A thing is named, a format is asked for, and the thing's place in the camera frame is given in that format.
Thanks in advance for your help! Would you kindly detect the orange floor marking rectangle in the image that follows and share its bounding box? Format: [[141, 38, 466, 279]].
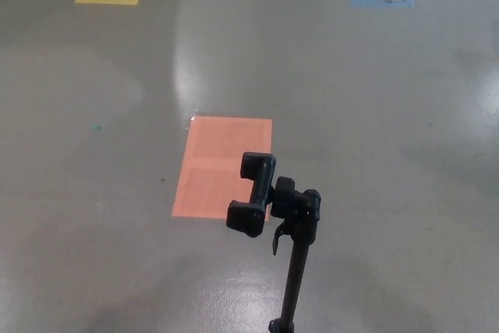
[[172, 115, 273, 221]]

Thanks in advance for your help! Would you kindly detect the black phone stand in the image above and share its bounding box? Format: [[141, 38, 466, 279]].
[[225, 151, 323, 333]]

